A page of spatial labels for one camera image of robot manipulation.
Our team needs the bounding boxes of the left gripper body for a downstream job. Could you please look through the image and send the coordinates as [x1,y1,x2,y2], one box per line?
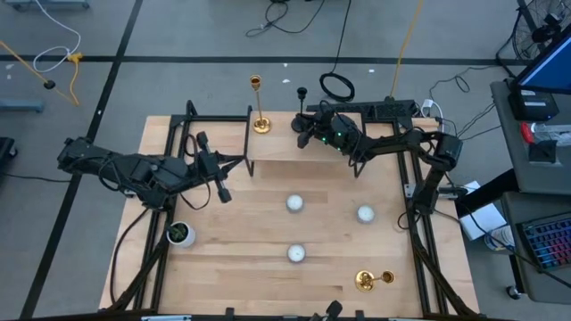
[191,130,234,205]

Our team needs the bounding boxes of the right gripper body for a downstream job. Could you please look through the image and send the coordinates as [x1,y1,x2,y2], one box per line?
[320,111,360,155]

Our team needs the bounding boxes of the black candlestick holder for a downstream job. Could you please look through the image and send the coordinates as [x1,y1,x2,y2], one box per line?
[290,86,310,134]

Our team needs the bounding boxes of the tall brass candlestick holder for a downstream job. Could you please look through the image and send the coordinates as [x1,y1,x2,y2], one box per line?
[249,74,272,135]

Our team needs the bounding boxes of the blue patterned candle tin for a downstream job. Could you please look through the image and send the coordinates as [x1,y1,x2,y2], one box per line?
[285,193,305,214]

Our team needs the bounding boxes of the white leaf-patterned candle tin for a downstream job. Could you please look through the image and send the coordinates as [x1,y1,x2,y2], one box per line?
[356,204,377,225]

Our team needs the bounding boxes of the short brass candlestick holder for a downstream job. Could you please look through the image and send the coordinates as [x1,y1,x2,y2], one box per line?
[354,269,396,293]

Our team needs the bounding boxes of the wooden shelf black legs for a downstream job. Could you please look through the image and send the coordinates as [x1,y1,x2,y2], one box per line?
[244,105,366,178]

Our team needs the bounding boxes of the small white potted plant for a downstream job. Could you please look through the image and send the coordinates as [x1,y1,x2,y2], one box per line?
[166,221,197,250]

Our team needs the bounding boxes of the white power adapter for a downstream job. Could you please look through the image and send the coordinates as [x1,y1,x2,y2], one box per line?
[420,98,443,120]

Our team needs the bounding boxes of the white cardboard box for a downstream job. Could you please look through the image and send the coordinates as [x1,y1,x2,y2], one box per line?
[458,180,509,242]

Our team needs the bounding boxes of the grey desk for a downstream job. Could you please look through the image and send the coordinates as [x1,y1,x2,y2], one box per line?
[489,79,571,195]

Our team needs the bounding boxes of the clear bottle red cap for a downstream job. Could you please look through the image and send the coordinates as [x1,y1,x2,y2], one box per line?
[520,122,571,144]

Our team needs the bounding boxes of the black desktop device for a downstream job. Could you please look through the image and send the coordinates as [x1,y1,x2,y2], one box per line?
[508,87,559,121]

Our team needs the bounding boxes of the grey furniture foot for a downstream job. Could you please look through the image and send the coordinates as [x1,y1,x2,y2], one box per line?
[4,0,90,11]
[0,98,45,113]

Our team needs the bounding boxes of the computer monitor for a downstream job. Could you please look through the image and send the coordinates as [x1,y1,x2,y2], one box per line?
[512,31,571,95]

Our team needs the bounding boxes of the black floor fan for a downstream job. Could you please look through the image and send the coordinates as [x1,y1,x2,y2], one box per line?
[511,0,571,62]

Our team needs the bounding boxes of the backlit rainbow keyboard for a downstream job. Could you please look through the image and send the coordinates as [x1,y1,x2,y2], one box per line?
[518,212,571,272]

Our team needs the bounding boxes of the black coiled cable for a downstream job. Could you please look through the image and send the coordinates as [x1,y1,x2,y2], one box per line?
[319,0,357,103]

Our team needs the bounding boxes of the black aluminium rig frame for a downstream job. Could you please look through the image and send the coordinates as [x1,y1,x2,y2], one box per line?
[106,100,481,316]

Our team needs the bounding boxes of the black floor cable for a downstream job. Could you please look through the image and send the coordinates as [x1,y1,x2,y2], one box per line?
[244,0,327,37]

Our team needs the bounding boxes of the yellow hanging power cable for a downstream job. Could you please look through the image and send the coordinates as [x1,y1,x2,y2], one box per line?
[390,0,424,100]

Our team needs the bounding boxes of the black table-level camera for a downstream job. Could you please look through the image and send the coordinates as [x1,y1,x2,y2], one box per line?
[311,299,344,321]

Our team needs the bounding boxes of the yellow extension cord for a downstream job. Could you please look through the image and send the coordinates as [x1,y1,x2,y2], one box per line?
[0,39,84,108]

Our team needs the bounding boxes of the white floor cable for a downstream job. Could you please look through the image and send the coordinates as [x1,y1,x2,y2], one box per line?
[33,0,83,75]

